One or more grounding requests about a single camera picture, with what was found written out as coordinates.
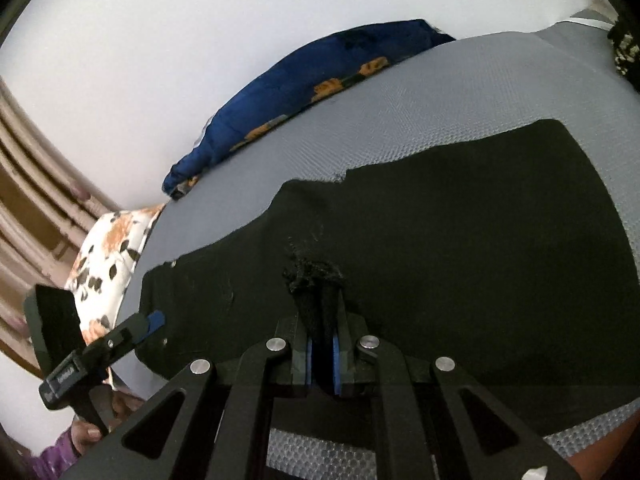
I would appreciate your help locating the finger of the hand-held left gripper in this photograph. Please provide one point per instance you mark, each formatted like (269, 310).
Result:
(154, 321)

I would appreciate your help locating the grey mesh mattress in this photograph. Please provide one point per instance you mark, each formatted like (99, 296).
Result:
(400, 100)

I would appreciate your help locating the person's left hand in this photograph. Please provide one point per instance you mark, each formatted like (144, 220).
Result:
(95, 435)

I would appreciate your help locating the beige curtain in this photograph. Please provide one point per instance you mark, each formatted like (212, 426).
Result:
(35, 185)

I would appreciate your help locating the blue floral pillow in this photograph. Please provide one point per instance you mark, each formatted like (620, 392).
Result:
(280, 90)

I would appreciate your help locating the white floral pillow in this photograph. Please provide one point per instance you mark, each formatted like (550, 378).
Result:
(110, 245)

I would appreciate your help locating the black cream striped knit cloth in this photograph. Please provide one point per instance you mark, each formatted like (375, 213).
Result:
(625, 50)

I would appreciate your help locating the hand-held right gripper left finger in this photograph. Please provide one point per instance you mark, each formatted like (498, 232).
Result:
(310, 360)

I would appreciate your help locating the black pants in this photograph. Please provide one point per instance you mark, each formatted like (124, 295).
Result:
(450, 235)

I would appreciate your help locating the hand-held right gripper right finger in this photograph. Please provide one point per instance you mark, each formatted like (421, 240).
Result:
(338, 360)

